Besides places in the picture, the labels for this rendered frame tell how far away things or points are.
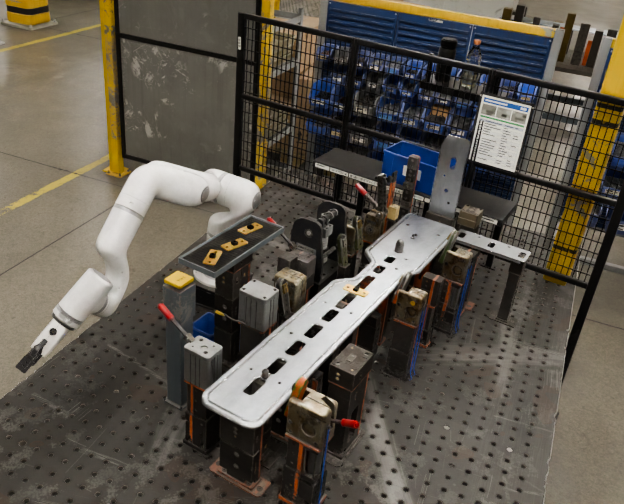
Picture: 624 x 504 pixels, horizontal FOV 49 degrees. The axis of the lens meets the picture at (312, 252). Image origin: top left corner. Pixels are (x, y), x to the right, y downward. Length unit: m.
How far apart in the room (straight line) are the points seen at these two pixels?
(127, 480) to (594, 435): 2.27
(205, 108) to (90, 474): 3.19
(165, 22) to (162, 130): 0.76
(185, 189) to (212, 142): 2.81
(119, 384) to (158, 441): 0.29
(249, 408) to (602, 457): 2.06
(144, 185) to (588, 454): 2.36
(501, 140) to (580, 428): 1.44
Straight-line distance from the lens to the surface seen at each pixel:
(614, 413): 3.75
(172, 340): 2.08
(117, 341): 2.51
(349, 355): 1.94
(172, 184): 2.06
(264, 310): 2.00
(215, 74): 4.69
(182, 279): 1.97
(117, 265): 2.01
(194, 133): 4.91
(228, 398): 1.82
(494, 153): 3.01
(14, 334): 3.80
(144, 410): 2.23
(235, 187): 2.45
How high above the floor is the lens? 2.23
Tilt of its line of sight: 30 degrees down
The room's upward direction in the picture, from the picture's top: 6 degrees clockwise
